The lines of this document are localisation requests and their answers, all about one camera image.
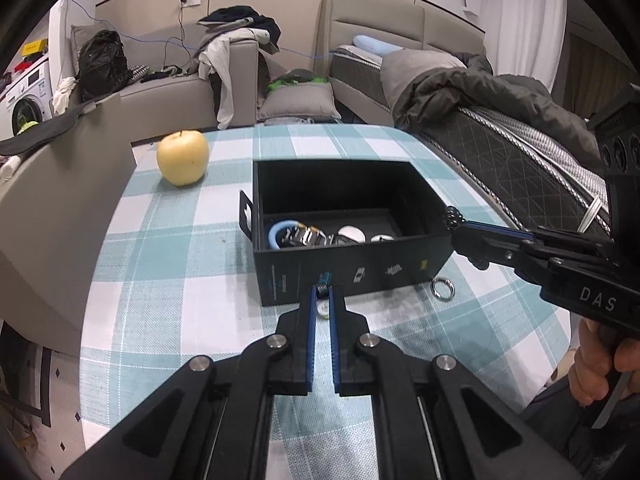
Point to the dark clothes pile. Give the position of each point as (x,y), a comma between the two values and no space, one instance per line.
(240,17)

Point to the grey cushion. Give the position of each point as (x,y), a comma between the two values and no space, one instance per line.
(300,102)

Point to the white curtain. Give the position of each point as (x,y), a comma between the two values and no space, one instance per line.
(525,25)

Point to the person's right hand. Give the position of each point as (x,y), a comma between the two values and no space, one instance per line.
(587,365)

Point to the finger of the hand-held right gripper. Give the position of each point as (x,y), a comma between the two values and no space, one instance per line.
(570,245)
(495,252)

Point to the green and grey garment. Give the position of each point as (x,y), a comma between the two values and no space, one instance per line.
(295,79)

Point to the yellow box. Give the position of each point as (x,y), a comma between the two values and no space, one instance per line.
(35,47)

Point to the light blue pillow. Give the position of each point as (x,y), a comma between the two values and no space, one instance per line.
(375,45)

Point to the white washing machine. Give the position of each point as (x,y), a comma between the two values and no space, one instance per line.
(30,90)

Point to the small white object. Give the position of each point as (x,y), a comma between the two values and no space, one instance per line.
(324,309)

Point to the teal checkered tablecloth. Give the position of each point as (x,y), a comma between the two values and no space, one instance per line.
(175,260)

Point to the white round pin badge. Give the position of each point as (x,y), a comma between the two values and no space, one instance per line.
(352,234)

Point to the black cardboard box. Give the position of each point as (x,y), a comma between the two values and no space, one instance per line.
(350,270)

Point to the small white round disc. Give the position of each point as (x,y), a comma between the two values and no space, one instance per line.
(382,238)

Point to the grey sofa pillow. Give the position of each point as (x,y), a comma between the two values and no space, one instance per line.
(80,42)

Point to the dark grey duvet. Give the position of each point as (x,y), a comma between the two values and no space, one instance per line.
(475,90)

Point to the beige upholstered bed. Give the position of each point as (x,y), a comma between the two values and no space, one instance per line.
(380,15)

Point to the yellow apple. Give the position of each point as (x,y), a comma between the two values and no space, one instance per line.
(182,157)

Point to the black backpack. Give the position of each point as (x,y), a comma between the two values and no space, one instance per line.
(102,67)

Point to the white cloth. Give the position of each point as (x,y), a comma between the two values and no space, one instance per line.
(64,95)

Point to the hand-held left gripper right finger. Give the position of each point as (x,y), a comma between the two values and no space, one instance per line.
(336,350)

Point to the light grey hoodie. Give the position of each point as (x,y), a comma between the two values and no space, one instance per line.
(225,85)

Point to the black curved pad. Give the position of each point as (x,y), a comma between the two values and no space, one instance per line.
(45,132)

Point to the beige sofa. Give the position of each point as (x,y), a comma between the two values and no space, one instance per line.
(50,210)

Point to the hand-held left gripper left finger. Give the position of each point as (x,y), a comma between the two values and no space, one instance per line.
(312,340)

